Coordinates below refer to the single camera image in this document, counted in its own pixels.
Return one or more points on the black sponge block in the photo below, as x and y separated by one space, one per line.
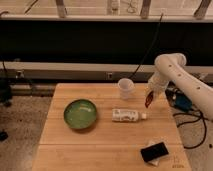
152 153

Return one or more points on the white plastic bottle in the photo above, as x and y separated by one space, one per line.
127 115

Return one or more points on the green bowl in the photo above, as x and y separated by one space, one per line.
80 114

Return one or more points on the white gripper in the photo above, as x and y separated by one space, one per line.
157 84

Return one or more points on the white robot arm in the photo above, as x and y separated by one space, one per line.
169 67

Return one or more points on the red chili pepper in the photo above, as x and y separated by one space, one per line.
149 99

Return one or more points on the black chair base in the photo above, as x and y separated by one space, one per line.
5 97

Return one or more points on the blue object on floor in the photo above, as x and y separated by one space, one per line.
182 102

